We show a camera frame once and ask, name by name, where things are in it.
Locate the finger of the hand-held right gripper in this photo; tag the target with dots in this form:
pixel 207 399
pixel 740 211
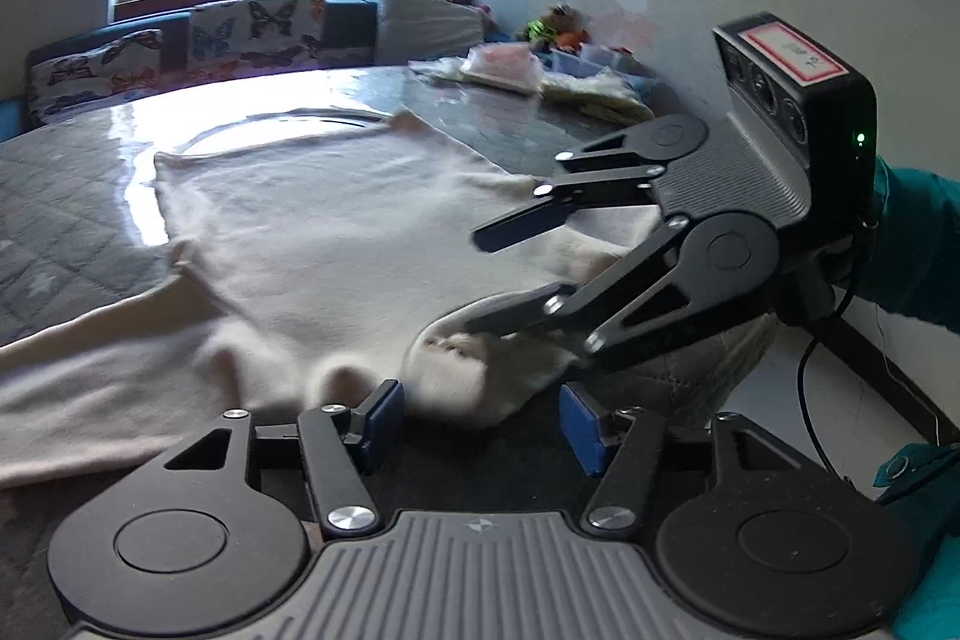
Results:
pixel 517 314
pixel 525 224

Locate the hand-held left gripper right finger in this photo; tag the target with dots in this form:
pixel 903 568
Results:
pixel 581 430

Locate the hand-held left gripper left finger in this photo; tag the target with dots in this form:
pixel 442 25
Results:
pixel 382 419

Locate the cream knit sweater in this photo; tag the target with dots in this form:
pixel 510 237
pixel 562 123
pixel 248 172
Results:
pixel 322 235

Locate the person's right forearm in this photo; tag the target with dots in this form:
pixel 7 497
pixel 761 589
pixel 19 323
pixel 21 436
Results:
pixel 915 235

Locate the folded cream clothes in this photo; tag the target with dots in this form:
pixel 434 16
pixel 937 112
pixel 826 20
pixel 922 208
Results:
pixel 596 96

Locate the blue plastic box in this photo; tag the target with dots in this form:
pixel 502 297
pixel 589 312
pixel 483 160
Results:
pixel 570 61

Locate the clear plastic bag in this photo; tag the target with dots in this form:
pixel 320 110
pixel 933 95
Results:
pixel 442 68

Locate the orange toy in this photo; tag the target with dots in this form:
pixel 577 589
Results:
pixel 574 39

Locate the teddy bear toy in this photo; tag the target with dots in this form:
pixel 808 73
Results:
pixel 551 21

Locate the grey pillow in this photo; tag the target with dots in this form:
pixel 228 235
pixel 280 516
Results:
pixel 424 25

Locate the round black induction cooktop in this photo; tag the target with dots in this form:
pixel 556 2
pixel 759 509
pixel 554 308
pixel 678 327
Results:
pixel 285 126

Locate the blue sofa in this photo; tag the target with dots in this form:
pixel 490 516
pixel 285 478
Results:
pixel 349 33

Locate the square butterfly print cushion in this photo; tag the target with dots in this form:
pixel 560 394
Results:
pixel 255 36

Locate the person's teal jacket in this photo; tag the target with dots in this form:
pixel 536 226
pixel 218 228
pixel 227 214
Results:
pixel 930 535

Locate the wide butterfly print cushion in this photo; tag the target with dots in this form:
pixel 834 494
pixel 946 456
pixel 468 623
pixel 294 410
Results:
pixel 97 74

